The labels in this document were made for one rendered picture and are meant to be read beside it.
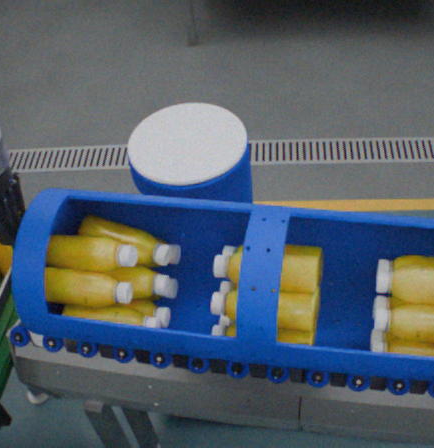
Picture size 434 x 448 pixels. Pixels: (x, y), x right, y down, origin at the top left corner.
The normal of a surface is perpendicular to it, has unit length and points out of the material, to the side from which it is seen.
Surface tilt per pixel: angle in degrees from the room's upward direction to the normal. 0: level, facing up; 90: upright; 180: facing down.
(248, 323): 62
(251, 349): 85
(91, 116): 0
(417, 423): 71
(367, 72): 0
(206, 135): 0
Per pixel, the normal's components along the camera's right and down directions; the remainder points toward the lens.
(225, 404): -0.21, 0.49
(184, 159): -0.09, -0.66
